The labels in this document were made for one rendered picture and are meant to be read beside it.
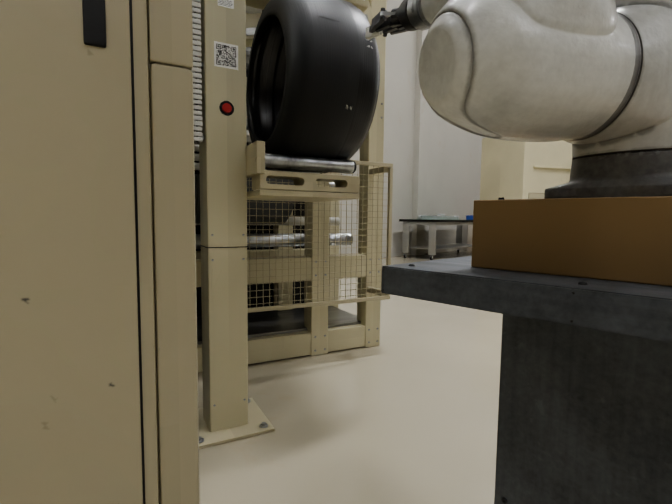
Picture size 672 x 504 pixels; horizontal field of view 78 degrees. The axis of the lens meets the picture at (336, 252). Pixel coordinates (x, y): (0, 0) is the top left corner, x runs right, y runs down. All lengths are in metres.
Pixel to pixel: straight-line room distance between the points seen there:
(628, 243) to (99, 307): 0.60
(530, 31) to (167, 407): 0.60
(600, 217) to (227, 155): 1.10
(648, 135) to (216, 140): 1.11
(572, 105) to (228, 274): 1.11
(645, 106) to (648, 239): 0.16
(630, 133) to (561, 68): 0.16
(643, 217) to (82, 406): 0.66
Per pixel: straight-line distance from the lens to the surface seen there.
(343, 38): 1.40
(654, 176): 0.65
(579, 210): 0.57
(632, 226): 0.56
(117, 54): 0.57
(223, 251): 1.38
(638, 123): 0.64
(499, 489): 0.75
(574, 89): 0.54
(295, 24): 1.40
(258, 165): 1.30
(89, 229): 0.55
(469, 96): 0.50
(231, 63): 1.47
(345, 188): 1.43
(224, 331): 1.43
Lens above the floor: 0.72
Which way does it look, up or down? 5 degrees down
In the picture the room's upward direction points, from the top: 1 degrees clockwise
